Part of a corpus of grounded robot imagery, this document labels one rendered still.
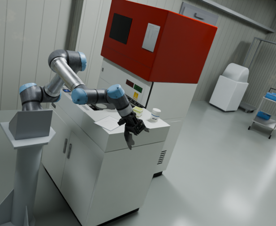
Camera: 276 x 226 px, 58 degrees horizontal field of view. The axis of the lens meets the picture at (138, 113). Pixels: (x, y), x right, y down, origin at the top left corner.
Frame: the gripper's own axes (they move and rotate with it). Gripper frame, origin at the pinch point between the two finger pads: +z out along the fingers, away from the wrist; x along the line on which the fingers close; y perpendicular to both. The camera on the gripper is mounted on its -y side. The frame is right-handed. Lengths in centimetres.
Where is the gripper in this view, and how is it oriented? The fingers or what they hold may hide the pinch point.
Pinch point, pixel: (139, 140)
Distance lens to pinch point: 137.4
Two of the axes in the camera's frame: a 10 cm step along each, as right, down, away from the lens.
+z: 3.9, 7.9, 4.7
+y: 6.4, 1.4, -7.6
